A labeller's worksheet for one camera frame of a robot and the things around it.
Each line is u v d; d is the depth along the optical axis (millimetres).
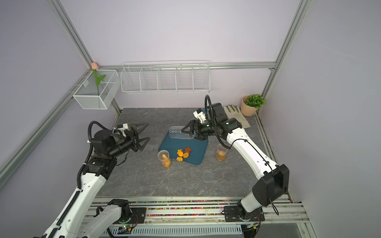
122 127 677
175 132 756
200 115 697
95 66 893
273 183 408
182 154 940
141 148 689
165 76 990
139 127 631
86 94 792
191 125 650
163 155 870
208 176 869
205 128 640
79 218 423
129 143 620
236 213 738
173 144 995
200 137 671
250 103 1078
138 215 739
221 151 898
